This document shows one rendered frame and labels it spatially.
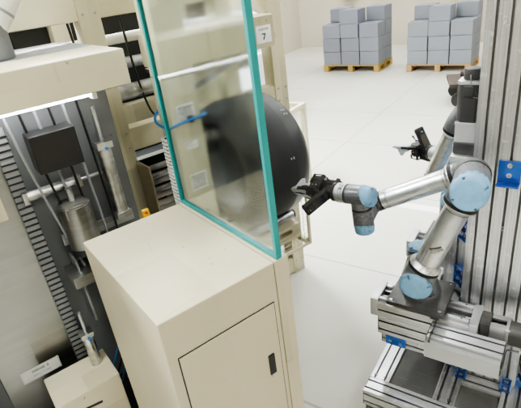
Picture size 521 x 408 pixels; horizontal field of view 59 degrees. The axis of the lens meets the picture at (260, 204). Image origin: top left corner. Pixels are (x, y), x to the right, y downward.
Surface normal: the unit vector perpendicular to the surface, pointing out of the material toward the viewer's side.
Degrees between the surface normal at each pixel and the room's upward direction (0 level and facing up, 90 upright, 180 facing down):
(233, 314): 90
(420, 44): 90
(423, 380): 0
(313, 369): 0
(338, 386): 0
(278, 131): 54
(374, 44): 90
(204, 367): 90
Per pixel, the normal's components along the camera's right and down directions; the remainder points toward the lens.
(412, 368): -0.12, -0.89
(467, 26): -0.57, 0.43
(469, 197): -0.40, 0.34
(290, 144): 0.51, -0.09
